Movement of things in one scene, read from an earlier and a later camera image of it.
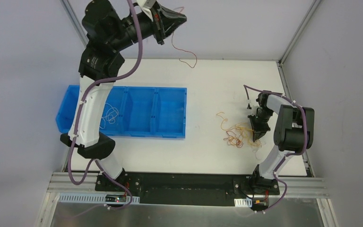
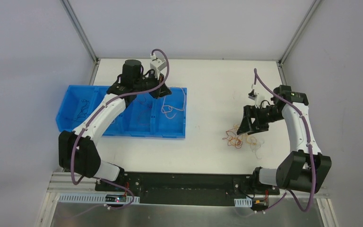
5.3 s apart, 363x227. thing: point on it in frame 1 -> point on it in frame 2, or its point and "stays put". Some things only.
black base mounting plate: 186,188 stays put
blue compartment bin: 132,111 stays put
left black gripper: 159,28 -> 156,86
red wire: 182,8 -> 142,103
